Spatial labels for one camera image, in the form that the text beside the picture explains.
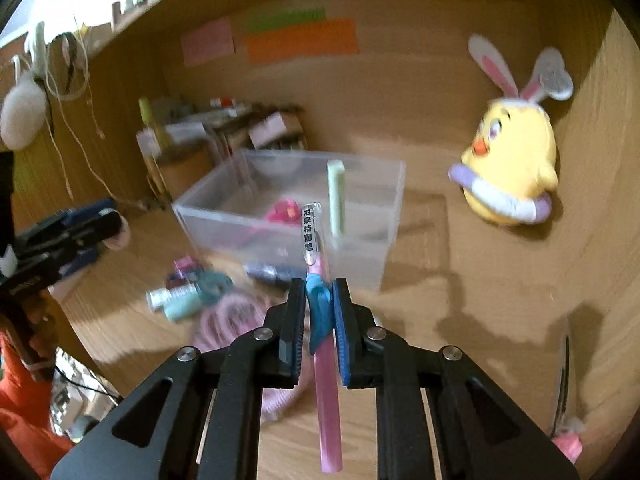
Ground person's left forearm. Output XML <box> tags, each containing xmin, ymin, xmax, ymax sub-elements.
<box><xmin>0</xmin><ymin>330</ymin><xmax>76</xmax><ymax>478</ymax></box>

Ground teal ring-top bottle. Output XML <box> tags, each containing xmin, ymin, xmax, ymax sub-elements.
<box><xmin>164</xmin><ymin>269</ymin><xmax>234</xmax><ymax>324</ymax></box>

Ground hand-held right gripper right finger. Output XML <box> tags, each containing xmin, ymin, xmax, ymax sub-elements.
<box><xmin>334</xmin><ymin>277</ymin><xmax>581</xmax><ymax>480</ymax></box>

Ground clear plastic box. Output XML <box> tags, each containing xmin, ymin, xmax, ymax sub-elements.
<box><xmin>171</xmin><ymin>149</ymin><xmax>407</xmax><ymax>292</ymax></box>

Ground white plush toy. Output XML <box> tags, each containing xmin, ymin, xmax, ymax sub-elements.
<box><xmin>0</xmin><ymin>21</ymin><xmax>51</xmax><ymax>150</ymax></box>

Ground pink fluffy item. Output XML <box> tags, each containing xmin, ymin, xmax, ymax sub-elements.
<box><xmin>550</xmin><ymin>422</ymin><xmax>586</xmax><ymax>463</ymax></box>

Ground white paper box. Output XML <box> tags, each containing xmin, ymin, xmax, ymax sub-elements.
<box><xmin>136</xmin><ymin>120</ymin><xmax>211</xmax><ymax>157</ymax></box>

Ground rose gold tube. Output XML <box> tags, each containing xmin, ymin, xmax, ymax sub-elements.
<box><xmin>301</xmin><ymin>201</ymin><xmax>343</xmax><ymax>475</ymax></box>

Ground pink cable coil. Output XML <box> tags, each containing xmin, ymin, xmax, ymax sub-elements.
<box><xmin>192</xmin><ymin>292</ymin><xmax>301</xmax><ymax>421</ymax></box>

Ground pink sticky note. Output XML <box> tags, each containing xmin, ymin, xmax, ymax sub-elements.
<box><xmin>181</xmin><ymin>16</ymin><xmax>236</xmax><ymax>67</ymax></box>

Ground purple bottle with black cap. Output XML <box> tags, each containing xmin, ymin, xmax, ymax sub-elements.
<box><xmin>245</xmin><ymin>262</ymin><xmax>293</xmax><ymax>289</ymax></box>

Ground pale green stick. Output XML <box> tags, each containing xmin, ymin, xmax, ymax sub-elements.
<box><xmin>326</xmin><ymin>159</ymin><xmax>347</xmax><ymax>237</ymax></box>

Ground orange sticky note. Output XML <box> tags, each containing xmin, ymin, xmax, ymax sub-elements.
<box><xmin>246</xmin><ymin>19</ymin><xmax>359</xmax><ymax>65</ymax></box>

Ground pink box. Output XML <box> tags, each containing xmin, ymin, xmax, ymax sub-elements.
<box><xmin>249</xmin><ymin>112</ymin><xmax>302</xmax><ymax>149</ymax></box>

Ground pink scissors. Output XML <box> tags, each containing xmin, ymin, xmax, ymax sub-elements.
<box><xmin>231</xmin><ymin>199</ymin><xmax>302</xmax><ymax>248</ymax></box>

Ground white cord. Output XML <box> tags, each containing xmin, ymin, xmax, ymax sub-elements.
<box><xmin>44</xmin><ymin>15</ymin><xmax>109</xmax><ymax>201</ymax></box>

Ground green sticky note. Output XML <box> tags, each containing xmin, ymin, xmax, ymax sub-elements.
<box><xmin>244</xmin><ymin>6</ymin><xmax>327</xmax><ymax>36</ymax></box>

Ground black cable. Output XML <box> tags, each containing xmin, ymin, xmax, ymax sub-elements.
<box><xmin>52</xmin><ymin>364</ymin><xmax>124</xmax><ymax>405</ymax></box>

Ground yellow chick plush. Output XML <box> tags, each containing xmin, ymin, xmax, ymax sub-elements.
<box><xmin>447</xmin><ymin>34</ymin><xmax>574</xmax><ymax>227</ymax></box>

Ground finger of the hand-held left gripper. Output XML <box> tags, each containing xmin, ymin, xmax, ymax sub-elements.
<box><xmin>15</xmin><ymin>199</ymin><xmax>118</xmax><ymax>248</ymax></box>
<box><xmin>15</xmin><ymin>217</ymin><xmax>123</xmax><ymax>278</ymax></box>

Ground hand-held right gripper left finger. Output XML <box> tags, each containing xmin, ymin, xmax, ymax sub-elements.
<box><xmin>50</xmin><ymin>277</ymin><xmax>307</xmax><ymax>480</ymax></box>

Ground white round bottle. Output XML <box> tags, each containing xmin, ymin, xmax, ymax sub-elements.
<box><xmin>111</xmin><ymin>214</ymin><xmax>132</xmax><ymax>252</ymax></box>

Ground small white bottle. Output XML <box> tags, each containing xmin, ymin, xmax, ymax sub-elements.
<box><xmin>146</xmin><ymin>287</ymin><xmax>173</xmax><ymax>312</ymax></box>

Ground green bottle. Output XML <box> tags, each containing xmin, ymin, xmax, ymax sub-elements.
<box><xmin>138</xmin><ymin>98</ymin><xmax>162</xmax><ymax>147</ymax></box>

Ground hanging hoop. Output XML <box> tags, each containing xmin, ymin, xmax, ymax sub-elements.
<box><xmin>47</xmin><ymin>32</ymin><xmax>92</xmax><ymax>102</ymax></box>

